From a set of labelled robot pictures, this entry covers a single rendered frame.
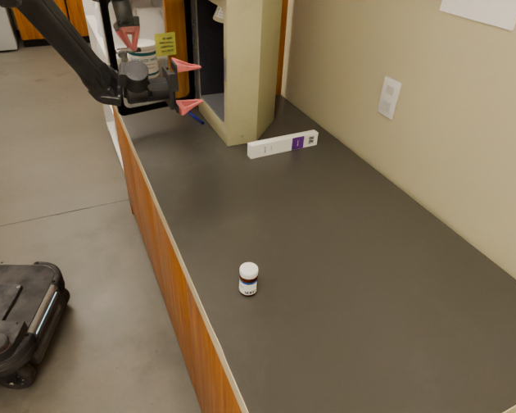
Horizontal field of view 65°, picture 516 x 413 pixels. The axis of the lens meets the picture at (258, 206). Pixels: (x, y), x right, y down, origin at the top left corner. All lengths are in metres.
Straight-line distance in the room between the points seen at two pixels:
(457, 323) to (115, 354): 1.46
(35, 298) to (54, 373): 0.32
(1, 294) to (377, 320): 1.59
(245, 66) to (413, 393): 0.99
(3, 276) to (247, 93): 1.38
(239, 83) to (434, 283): 0.81
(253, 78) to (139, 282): 1.31
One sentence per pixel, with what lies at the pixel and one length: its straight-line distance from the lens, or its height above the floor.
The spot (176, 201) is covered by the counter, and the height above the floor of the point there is 0.94.
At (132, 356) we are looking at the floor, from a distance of 1.97.
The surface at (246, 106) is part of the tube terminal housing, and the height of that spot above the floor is 1.08.
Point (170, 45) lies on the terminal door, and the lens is 1.54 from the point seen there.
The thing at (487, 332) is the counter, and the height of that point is 0.94.
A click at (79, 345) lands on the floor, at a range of 2.07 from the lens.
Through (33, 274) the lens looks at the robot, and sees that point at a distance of 2.10.
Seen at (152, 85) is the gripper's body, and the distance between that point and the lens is 1.13.
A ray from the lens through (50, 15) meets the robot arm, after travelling 0.95.
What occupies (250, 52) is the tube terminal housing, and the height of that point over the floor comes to 1.25.
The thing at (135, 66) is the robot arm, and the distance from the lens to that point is 1.08.
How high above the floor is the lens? 1.61
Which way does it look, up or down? 37 degrees down
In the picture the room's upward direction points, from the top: 3 degrees clockwise
